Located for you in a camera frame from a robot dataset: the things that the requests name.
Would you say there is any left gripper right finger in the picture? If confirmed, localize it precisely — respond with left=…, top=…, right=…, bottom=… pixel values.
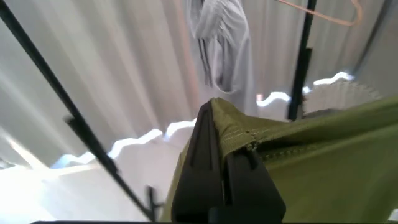
left=222, top=147, right=287, bottom=223

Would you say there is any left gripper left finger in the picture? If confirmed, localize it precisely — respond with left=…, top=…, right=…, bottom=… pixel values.
left=170, top=101, right=225, bottom=223

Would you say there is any green garment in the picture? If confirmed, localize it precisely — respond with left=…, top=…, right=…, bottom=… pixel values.
left=160, top=96, right=398, bottom=223

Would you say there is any white laundry basket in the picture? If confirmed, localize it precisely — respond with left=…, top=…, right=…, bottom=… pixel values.
left=300, top=78, right=384, bottom=121

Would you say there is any black clothes rack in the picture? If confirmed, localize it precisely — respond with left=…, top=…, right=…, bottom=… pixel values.
left=0, top=0, right=318, bottom=222

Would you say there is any pink clothes hanger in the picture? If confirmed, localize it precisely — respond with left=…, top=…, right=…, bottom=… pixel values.
left=275, top=0, right=364, bottom=27

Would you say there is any white curtain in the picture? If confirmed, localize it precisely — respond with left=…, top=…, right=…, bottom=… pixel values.
left=0, top=0, right=389, bottom=169

